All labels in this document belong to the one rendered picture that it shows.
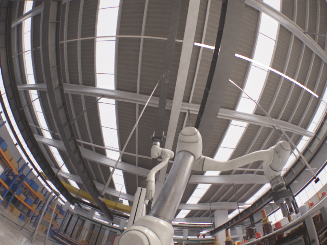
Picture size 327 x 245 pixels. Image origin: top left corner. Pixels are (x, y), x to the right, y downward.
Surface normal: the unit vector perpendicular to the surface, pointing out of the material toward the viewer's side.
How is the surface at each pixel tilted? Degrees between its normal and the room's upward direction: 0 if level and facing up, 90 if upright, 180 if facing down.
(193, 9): 180
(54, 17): 90
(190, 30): 180
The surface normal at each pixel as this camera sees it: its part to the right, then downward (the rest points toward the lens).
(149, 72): -0.21, 0.51
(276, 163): -0.55, 0.55
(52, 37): 0.99, 0.17
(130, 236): -0.22, -0.74
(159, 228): 0.36, -0.86
